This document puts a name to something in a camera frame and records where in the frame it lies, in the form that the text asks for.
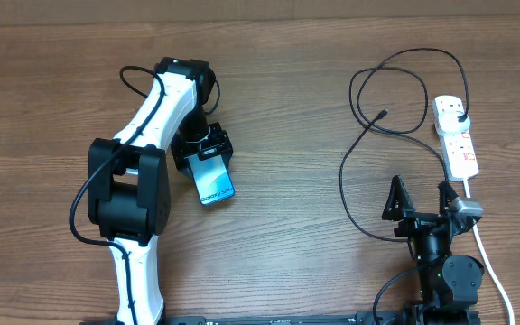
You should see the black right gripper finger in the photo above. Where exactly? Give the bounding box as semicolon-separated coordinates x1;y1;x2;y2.
438;181;459;213
382;175;414;221

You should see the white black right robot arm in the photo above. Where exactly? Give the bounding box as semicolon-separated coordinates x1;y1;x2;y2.
373;175;485;325

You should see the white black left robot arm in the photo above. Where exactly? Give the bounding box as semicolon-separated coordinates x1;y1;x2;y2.
74;57;236;324

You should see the white USB charger plug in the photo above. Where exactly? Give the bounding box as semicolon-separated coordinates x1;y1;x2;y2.
435;112;471;136

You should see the white power strip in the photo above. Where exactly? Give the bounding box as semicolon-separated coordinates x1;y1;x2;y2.
432;95;479;181

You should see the white power strip cord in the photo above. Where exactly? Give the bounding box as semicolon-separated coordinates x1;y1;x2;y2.
461;178;516;325

